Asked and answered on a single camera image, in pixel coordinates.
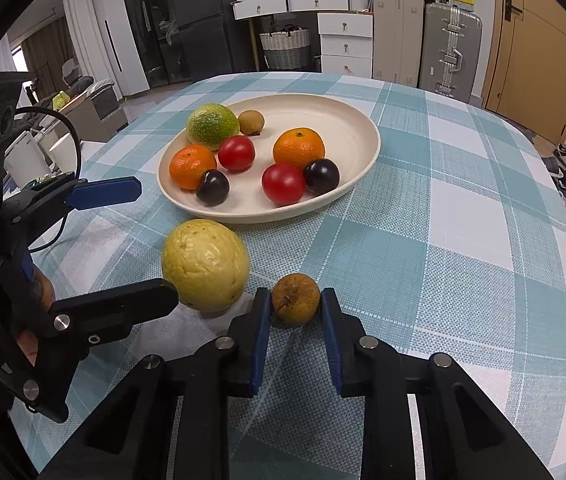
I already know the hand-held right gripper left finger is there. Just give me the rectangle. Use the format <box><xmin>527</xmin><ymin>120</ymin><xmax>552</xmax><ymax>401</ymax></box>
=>
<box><xmin>38</xmin><ymin>287</ymin><xmax>274</xmax><ymax>480</ymax></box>

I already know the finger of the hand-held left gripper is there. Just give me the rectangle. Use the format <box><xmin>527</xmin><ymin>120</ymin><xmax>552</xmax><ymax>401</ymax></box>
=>
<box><xmin>0</xmin><ymin>172</ymin><xmax>143</xmax><ymax>226</ymax></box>
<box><xmin>45</xmin><ymin>277</ymin><xmax>180</xmax><ymax>351</ymax></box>

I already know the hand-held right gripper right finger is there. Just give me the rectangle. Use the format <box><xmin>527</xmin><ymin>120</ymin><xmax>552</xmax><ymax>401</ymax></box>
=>
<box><xmin>320</xmin><ymin>287</ymin><xmax>556</xmax><ymax>480</ymax></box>

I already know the wrinkled brown round fruit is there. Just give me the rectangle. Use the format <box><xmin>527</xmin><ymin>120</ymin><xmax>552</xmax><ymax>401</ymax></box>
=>
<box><xmin>271</xmin><ymin>273</ymin><xmax>322</xmax><ymax>329</ymax></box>

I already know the orange mandarin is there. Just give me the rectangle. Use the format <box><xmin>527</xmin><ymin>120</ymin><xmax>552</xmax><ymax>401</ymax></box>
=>
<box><xmin>169</xmin><ymin>144</ymin><xmax>218</xmax><ymax>191</ymax></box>
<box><xmin>272</xmin><ymin>128</ymin><xmax>326</xmax><ymax>167</ymax></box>

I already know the large green yellow fruit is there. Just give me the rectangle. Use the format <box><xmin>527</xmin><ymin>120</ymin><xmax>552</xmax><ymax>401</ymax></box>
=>
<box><xmin>161</xmin><ymin>219</ymin><xmax>251</xmax><ymax>311</ymax></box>
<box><xmin>186</xmin><ymin>103</ymin><xmax>240</xmax><ymax>151</ymax></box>

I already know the dark purple plum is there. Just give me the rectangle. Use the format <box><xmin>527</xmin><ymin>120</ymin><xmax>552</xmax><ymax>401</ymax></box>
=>
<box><xmin>303</xmin><ymin>158</ymin><xmax>341</xmax><ymax>195</ymax></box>
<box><xmin>195</xmin><ymin>169</ymin><xmax>231</xmax><ymax>207</ymax></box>

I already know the red tomato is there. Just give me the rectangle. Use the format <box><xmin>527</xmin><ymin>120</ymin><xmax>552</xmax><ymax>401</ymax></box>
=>
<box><xmin>218</xmin><ymin>135</ymin><xmax>256</xmax><ymax>173</ymax></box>
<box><xmin>261</xmin><ymin>162</ymin><xmax>307</xmax><ymax>207</ymax></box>

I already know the cream round plate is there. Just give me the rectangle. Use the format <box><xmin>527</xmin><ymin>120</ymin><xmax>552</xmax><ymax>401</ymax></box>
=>
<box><xmin>156</xmin><ymin>93</ymin><xmax>381</xmax><ymax>224</ymax></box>

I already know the person's left hand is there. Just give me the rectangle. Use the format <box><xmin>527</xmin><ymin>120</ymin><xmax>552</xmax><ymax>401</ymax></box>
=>
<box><xmin>15</xmin><ymin>266</ymin><xmax>57</xmax><ymax>367</ymax></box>

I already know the white appliance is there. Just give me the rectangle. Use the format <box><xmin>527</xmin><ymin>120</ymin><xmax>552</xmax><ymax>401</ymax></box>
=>
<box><xmin>5</xmin><ymin>132</ymin><xmax>54</xmax><ymax>188</ymax></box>

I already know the grey armchair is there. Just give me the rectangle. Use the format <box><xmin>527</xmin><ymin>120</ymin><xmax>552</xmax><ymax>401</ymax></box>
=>
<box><xmin>60</xmin><ymin>57</ymin><xmax>128</xmax><ymax>136</ymax></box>

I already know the teal checked tablecloth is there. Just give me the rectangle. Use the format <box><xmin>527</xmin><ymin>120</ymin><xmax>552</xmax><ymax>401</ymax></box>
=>
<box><xmin>10</xmin><ymin>71</ymin><xmax>566</xmax><ymax>480</ymax></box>

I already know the small brown longan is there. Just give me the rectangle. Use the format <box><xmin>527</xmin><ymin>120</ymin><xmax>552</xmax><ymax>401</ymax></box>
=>
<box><xmin>238</xmin><ymin>110</ymin><xmax>266</xmax><ymax>136</ymax></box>

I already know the white cabinet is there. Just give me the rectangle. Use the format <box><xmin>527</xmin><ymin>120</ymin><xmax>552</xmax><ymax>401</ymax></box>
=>
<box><xmin>60</xmin><ymin>0</ymin><xmax>149</xmax><ymax>101</ymax></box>

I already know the dark grey refrigerator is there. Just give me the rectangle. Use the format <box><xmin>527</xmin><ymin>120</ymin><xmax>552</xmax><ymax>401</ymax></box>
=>
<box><xmin>165</xmin><ymin>0</ymin><xmax>259</xmax><ymax>83</ymax></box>

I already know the woven basket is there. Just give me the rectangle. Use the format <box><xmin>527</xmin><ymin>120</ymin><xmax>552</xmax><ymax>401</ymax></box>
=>
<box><xmin>259</xmin><ymin>25</ymin><xmax>311</xmax><ymax>72</ymax></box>

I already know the white desk with drawers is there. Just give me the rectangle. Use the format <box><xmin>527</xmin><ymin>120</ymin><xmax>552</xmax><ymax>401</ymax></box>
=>
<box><xmin>233</xmin><ymin>0</ymin><xmax>371</xmax><ymax>22</ymax></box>

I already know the white drawer chest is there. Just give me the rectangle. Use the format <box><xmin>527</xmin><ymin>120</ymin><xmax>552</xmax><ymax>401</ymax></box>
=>
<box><xmin>317</xmin><ymin>11</ymin><xmax>375</xmax><ymax>78</ymax></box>

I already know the beige suitcase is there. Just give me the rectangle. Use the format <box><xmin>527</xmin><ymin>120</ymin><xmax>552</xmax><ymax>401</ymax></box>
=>
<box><xmin>371</xmin><ymin>0</ymin><xmax>425</xmax><ymax>88</ymax></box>

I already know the silver suitcase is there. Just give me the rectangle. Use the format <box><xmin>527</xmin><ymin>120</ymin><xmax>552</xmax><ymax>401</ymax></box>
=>
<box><xmin>418</xmin><ymin>2</ymin><xmax>483</xmax><ymax>97</ymax></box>

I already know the wooden door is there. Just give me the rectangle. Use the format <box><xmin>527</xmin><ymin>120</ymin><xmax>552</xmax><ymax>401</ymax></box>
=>
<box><xmin>480</xmin><ymin>0</ymin><xmax>566</xmax><ymax>146</ymax></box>

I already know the black cable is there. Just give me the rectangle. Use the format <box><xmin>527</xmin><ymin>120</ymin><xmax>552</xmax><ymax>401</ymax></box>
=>
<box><xmin>13</xmin><ymin>106</ymin><xmax>84</xmax><ymax>253</ymax></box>

